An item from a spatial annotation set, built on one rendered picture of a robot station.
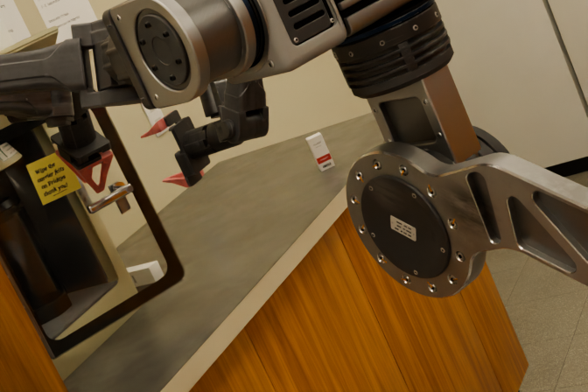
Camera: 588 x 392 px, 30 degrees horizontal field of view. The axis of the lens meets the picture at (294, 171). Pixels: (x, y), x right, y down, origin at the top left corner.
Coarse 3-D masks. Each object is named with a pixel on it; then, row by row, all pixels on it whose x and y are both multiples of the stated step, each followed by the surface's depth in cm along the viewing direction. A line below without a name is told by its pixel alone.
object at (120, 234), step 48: (0, 144) 188; (48, 144) 192; (0, 192) 188; (144, 192) 201; (0, 240) 188; (48, 240) 192; (96, 240) 197; (144, 240) 201; (48, 288) 192; (96, 288) 196; (144, 288) 201; (48, 336) 192
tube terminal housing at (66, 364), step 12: (0, 120) 199; (132, 312) 216; (120, 324) 212; (96, 336) 206; (108, 336) 209; (84, 348) 202; (96, 348) 205; (60, 360) 196; (72, 360) 199; (60, 372) 196; (72, 372) 198
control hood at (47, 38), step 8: (40, 32) 198; (48, 32) 199; (56, 32) 201; (24, 40) 194; (32, 40) 195; (40, 40) 197; (48, 40) 200; (56, 40) 203; (8, 48) 190; (16, 48) 191; (24, 48) 193; (32, 48) 196; (40, 48) 199
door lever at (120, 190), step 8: (120, 184) 199; (128, 184) 195; (112, 192) 193; (120, 192) 194; (128, 192) 194; (96, 200) 192; (104, 200) 192; (112, 200) 193; (88, 208) 191; (96, 208) 191
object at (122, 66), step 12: (108, 12) 119; (108, 24) 119; (108, 36) 127; (120, 36) 119; (108, 48) 123; (120, 48) 120; (108, 60) 125; (120, 60) 122; (108, 72) 127; (120, 72) 123; (132, 72) 120; (120, 84) 127; (132, 84) 124; (144, 96) 121
